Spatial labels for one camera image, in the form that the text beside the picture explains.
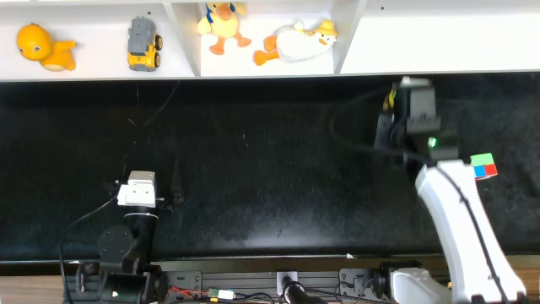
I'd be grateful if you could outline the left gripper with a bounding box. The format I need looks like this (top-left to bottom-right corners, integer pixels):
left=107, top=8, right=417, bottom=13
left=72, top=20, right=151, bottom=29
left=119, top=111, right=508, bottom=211
left=119, top=153, right=186, bottom=213

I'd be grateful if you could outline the grey and yellow toy truck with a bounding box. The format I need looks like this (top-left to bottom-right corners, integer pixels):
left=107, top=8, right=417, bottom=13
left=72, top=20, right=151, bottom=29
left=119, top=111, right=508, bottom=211
left=127, top=15, right=165, bottom=73

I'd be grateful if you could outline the yellow rubber duck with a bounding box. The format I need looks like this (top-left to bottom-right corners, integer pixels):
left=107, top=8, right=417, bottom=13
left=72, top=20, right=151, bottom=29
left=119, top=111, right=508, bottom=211
left=15, top=22, right=78, bottom=73

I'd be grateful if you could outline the many-coloured puzzle cube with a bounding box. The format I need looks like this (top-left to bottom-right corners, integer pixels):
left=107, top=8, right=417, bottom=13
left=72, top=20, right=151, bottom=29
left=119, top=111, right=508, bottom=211
left=469, top=152, right=499, bottom=182

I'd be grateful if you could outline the yellow plush duck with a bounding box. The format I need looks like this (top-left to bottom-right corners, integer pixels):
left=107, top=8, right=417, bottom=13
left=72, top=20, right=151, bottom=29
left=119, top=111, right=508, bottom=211
left=196, top=1, right=253, bottom=57

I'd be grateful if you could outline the white plush duck with hat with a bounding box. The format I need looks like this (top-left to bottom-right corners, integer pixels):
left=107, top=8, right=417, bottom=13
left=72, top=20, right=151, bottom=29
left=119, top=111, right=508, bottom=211
left=251, top=19, right=339, bottom=68

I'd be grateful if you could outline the white shelf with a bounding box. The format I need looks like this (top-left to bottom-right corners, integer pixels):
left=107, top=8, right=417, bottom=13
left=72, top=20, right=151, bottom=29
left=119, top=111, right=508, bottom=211
left=0, top=0, right=540, bottom=83

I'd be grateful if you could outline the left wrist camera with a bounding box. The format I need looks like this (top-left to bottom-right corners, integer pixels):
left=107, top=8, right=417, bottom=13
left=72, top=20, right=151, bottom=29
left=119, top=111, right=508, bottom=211
left=116, top=170, right=158, bottom=209

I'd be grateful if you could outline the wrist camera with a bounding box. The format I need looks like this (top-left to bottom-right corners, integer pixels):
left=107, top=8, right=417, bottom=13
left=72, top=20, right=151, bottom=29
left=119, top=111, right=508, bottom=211
left=397, top=76, right=439, bottom=122
left=116, top=170, right=158, bottom=209

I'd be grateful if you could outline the mounting rail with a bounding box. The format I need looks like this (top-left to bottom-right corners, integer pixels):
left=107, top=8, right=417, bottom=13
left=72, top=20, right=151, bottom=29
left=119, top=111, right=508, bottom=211
left=62, top=254, right=452, bottom=304

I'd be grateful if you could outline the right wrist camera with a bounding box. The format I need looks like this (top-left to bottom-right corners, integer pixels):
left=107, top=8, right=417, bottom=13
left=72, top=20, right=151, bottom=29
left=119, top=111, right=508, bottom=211
left=397, top=76, right=439, bottom=122

